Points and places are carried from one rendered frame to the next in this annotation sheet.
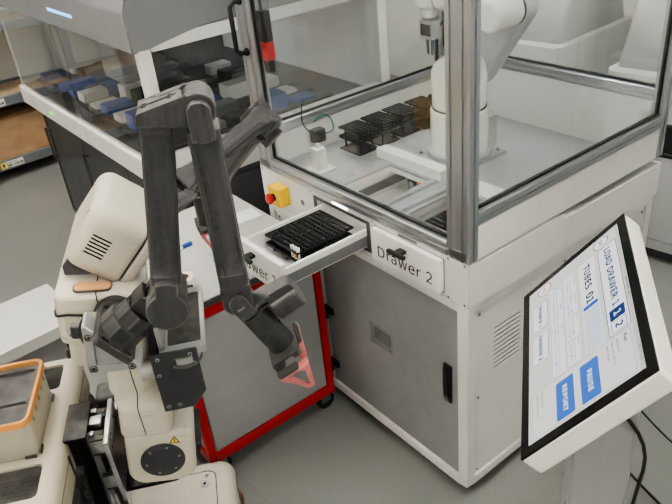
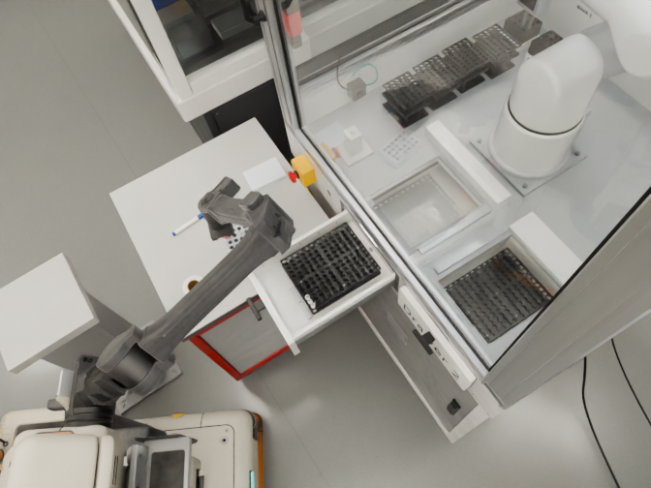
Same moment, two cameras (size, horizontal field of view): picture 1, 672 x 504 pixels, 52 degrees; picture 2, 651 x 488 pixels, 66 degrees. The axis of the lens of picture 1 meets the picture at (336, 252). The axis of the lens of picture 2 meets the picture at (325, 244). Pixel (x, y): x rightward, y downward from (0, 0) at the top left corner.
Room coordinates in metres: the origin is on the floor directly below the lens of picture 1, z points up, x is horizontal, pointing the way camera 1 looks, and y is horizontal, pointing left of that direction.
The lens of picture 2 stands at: (1.36, -0.06, 2.16)
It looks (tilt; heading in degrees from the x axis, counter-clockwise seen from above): 63 degrees down; 14
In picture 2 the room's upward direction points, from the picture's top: 11 degrees counter-clockwise
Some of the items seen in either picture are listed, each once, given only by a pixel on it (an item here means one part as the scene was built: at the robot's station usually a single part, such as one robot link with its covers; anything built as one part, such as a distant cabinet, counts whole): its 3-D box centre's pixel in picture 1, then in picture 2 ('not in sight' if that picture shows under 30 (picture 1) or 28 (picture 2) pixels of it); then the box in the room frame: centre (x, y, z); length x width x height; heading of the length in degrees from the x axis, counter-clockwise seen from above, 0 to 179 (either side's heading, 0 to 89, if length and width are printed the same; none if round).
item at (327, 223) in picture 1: (310, 239); (330, 268); (1.92, 0.08, 0.87); 0.22 x 0.18 x 0.06; 125
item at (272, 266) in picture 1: (257, 262); (268, 305); (1.81, 0.24, 0.87); 0.29 x 0.02 x 0.11; 35
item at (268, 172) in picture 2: (241, 218); (263, 174); (2.31, 0.34, 0.77); 0.13 x 0.09 x 0.02; 122
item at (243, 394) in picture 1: (222, 330); (247, 263); (2.15, 0.46, 0.38); 0.62 x 0.58 x 0.76; 35
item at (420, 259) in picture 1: (405, 258); (433, 337); (1.74, -0.20, 0.87); 0.29 x 0.02 x 0.11; 35
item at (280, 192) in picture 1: (278, 195); (302, 170); (2.25, 0.18, 0.88); 0.07 x 0.05 x 0.07; 35
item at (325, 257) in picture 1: (312, 239); (333, 267); (1.93, 0.07, 0.86); 0.40 x 0.26 x 0.06; 125
